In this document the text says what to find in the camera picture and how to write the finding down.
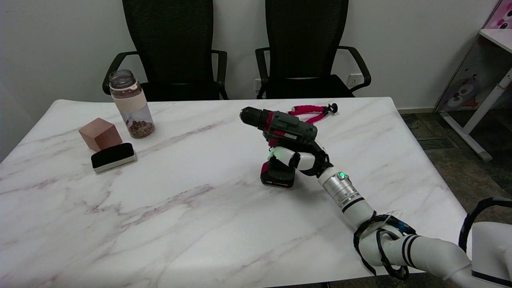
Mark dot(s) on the white wall power outlet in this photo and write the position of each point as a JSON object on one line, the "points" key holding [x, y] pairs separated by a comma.
{"points": [[258, 84], [354, 79]]}

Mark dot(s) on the dark floor vent grille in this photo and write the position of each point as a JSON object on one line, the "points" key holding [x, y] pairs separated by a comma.
{"points": [[436, 143]]}

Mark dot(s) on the black whiteboard eraser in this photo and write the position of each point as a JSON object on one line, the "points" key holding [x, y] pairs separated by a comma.
{"points": [[112, 155]]}

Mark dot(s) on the black mesh office chair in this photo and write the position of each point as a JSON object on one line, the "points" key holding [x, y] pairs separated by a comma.
{"points": [[306, 40], [172, 40]]}

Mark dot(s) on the pink flexible mini tripod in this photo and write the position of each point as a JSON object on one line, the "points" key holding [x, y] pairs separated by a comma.
{"points": [[306, 108]]}

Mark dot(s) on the green red power screwdriver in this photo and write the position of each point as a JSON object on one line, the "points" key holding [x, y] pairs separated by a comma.
{"points": [[290, 128]]}

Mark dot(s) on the clear jar with beige band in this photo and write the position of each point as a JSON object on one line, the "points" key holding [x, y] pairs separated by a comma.
{"points": [[132, 108]]}

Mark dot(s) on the white desk with panda panel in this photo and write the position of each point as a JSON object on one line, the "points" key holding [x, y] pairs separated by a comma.
{"points": [[476, 76]]}

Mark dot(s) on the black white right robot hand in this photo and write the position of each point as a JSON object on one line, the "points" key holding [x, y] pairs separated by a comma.
{"points": [[306, 160]]}

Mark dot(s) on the brown wooden cube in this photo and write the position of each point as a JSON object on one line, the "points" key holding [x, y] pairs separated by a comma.
{"points": [[102, 134]]}

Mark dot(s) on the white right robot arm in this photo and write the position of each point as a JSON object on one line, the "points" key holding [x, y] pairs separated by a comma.
{"points": [[348, 196]]}

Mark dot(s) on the pink dotted board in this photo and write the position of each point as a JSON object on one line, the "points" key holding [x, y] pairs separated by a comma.
{"points": [[502, 16]]}

